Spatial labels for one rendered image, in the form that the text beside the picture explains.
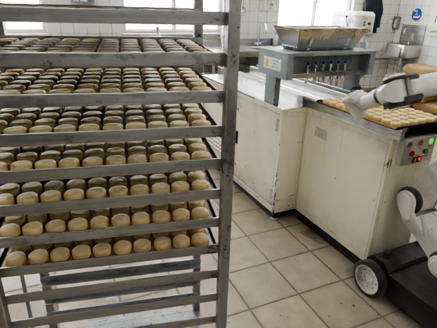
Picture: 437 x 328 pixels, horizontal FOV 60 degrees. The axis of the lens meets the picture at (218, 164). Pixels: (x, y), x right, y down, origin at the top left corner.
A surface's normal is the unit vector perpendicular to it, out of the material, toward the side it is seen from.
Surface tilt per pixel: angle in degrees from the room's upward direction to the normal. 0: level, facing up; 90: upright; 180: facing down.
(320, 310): 0
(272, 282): 0
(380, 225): 90
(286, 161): 90
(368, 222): 90
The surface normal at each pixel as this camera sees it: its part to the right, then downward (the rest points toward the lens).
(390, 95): -0.55, 0.11
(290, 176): 0.43, 0.36
